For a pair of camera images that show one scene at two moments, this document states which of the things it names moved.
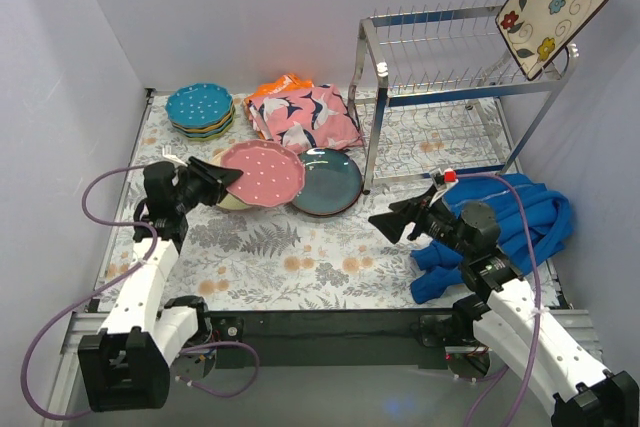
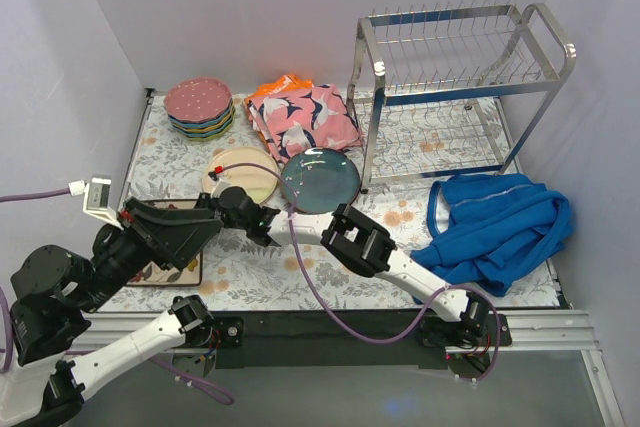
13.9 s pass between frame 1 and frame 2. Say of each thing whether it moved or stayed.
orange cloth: stayed
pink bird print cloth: stayed
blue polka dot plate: moved
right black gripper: moved
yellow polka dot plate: stayed
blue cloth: stayed
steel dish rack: stayed
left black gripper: moved
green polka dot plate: stayed
